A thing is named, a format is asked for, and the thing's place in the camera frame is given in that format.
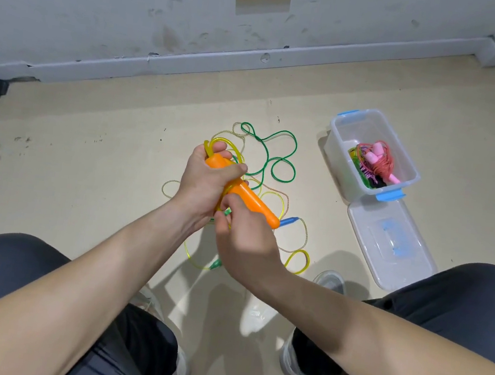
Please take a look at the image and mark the person's right hand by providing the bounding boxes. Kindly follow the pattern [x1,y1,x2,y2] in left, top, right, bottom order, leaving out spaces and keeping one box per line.
[206,195,300,300]

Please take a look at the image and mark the person's left hand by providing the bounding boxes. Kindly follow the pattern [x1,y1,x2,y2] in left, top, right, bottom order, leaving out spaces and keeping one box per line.
[167,137,253,236]

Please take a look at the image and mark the orange handled yellow skipping rope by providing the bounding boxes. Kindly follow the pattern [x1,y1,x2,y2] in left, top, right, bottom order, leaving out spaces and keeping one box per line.
[189,138,324,279]

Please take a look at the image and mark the pile of colourful jump ropes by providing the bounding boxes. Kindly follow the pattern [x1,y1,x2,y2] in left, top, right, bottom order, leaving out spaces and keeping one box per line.
[154,112,327,282]

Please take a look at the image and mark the pink skipping rope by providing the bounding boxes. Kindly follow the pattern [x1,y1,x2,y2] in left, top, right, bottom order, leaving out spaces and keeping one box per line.
[355,137,407,188]

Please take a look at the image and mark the clear storage box blue latches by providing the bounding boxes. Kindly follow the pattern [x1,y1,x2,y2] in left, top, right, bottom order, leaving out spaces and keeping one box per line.
[319,104,429,213]

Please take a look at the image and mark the person's right forearm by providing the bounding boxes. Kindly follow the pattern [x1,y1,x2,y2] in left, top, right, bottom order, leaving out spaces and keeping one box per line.
[248,267,495,375]

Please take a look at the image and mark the person's left forearm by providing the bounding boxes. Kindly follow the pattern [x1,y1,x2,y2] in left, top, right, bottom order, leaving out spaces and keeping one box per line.
[0,188,214,375]

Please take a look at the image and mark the clear plastic box lid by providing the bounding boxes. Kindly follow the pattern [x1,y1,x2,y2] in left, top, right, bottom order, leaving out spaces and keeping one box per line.
[339,192,447,299]

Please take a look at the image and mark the grey right shoe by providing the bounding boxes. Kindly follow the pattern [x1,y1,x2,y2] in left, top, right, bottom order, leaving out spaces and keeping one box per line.
[278,264,351,375]

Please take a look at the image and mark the grey shoe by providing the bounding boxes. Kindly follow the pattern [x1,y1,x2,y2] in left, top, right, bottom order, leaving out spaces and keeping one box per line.
[278,264,351,375]
[123,288,199,375]

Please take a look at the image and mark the grey left shoe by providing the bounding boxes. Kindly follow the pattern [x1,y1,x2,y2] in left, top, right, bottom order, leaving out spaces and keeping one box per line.
[123,288,199,375]

